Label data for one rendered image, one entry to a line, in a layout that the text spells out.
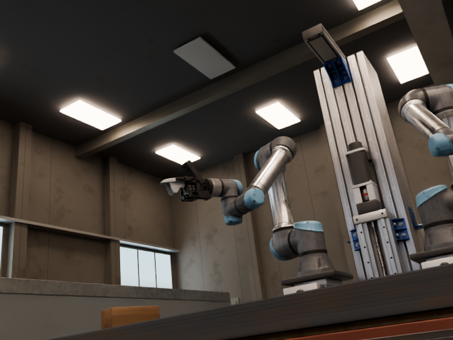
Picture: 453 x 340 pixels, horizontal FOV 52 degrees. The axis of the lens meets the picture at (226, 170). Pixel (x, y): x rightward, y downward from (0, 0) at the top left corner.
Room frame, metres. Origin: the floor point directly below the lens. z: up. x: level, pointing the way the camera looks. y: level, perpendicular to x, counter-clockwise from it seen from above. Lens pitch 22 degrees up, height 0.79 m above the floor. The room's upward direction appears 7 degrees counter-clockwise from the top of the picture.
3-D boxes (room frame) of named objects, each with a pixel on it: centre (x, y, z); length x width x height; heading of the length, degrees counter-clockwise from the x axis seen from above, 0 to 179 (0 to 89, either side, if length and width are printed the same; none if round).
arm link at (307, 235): (1.90, -0.30, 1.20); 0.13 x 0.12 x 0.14; 36
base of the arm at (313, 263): (1.89, -0.31, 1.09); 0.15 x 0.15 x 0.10
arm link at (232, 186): (1.83, 0.00, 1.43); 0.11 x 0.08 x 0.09; 126
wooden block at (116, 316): (1.09, 0.26, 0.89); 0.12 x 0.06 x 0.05; 130
